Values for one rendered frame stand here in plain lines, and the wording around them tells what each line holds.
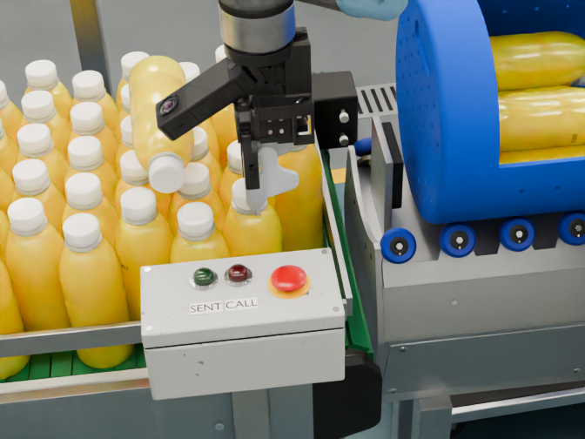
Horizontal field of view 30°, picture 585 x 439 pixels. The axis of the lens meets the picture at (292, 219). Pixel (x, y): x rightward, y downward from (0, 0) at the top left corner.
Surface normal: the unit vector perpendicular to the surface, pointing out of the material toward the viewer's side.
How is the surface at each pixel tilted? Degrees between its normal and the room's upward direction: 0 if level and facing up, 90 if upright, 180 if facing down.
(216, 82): 32
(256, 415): 90
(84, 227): 0
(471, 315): 70
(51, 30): 0
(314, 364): 90
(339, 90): 0
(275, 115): 90
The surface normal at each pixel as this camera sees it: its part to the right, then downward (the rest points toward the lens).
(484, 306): 0.10, 0.36
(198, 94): -0.54, -0.56
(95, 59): 0.11, 0.65
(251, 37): -0.15, 0.65
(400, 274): 0.07, 0.04
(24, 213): -0.03, -0.76
